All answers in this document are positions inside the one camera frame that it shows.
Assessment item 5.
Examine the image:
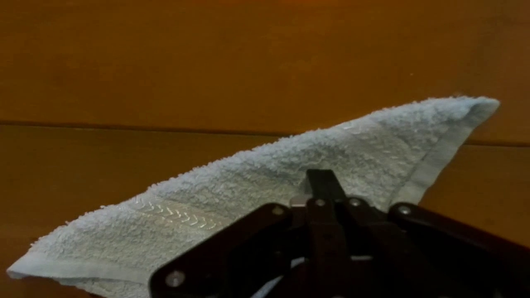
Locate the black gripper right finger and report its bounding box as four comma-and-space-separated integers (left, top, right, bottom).
324, 168, 530, 298

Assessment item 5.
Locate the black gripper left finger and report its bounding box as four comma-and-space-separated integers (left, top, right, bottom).
147, 168, 336, 298

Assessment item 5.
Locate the white terry towel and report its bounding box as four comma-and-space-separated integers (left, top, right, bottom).
5, 95, 502, 298

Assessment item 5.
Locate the wooden pine dresser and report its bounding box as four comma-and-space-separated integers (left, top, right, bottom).
0, 0, 530, 298

